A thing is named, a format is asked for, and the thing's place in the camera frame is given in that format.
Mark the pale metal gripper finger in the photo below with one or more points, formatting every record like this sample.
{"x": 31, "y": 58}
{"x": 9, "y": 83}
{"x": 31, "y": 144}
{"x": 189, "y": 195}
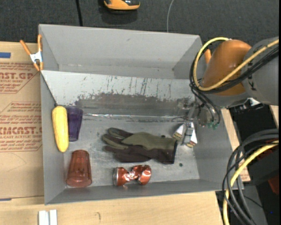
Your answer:
{"x": 192, "y": 137}
{"x": 180, "y": 132}

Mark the purple plastic cup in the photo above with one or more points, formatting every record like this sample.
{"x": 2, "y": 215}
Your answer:
{"x": 74, "y": 122}

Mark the red-orange clear plastic cup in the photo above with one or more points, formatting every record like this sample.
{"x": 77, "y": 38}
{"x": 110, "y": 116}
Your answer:
{"x": 79, "y": 169}

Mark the brown and olive glove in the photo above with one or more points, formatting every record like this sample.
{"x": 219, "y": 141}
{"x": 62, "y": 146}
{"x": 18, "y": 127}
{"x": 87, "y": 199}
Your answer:
{"x": 142, "y": 146}

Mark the grey metal bin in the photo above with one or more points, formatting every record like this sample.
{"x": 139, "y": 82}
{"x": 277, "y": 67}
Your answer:
{"x": 135, "y": 53}

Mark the yellow toy corn cob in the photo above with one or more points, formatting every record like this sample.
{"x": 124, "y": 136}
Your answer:
{"x": 60, "y": 129}

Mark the brown cardboard board red print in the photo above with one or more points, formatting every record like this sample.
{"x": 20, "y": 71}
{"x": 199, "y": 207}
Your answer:
{"x": 18, "y": 116}

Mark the crushed red drink can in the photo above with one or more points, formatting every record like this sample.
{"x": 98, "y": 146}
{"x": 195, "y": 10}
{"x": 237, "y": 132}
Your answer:
{"x": 132, "y": 175}

